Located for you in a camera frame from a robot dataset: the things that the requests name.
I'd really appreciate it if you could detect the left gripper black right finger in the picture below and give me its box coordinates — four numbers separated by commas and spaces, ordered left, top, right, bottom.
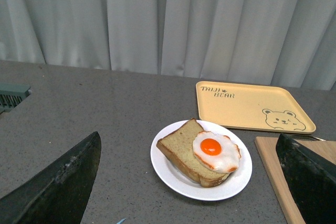
276, 134, 335, 223

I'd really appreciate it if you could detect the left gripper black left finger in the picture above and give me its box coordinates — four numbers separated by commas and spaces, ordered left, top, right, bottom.
1, 132, 101, 223

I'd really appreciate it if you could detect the fried egg toy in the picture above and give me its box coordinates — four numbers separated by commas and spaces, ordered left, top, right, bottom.
192, 131, 241, 174

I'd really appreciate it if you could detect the white round plate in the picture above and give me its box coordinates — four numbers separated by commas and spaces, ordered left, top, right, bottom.
151, 120, 253, 201

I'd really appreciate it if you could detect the bread slice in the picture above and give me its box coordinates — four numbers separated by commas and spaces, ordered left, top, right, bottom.
156, 119, 230, 188

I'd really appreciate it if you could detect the wooden cutting board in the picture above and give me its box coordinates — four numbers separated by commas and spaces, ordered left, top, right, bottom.
255, 136, 335, 223

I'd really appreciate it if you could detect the yellow bear tray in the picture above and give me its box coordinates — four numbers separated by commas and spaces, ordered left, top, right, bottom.
196, 81, 316, 134

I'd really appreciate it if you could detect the green grey rack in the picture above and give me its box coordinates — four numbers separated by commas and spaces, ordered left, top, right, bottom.
0, 83, 30, 113

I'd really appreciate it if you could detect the grey curtain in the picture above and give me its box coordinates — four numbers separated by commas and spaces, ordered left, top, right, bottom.
1, 0, 335, 90

